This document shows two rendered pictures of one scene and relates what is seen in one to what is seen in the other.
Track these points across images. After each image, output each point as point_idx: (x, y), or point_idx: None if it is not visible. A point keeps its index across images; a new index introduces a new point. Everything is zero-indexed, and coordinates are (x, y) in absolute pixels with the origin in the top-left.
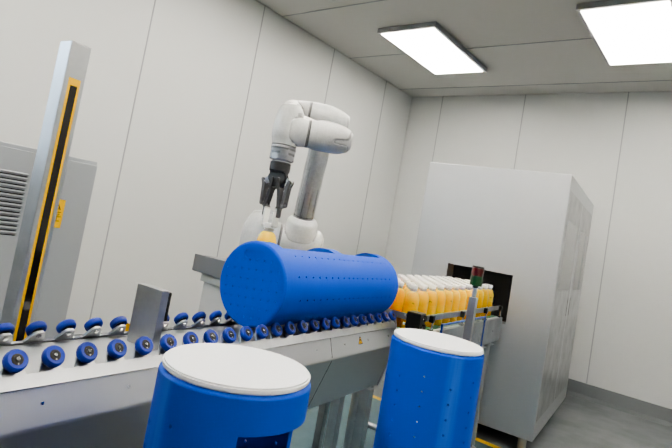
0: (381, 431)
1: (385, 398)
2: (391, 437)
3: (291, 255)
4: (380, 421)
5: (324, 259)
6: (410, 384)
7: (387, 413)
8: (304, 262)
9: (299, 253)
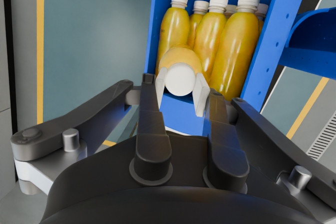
0: (307, 66)
1: (324, 68)
2: (315, 73)
3: (255, 103)
4: (309, 63)
5: None
6: None
7: (320, 71)
8: (271, 74)
9: (262, 71)
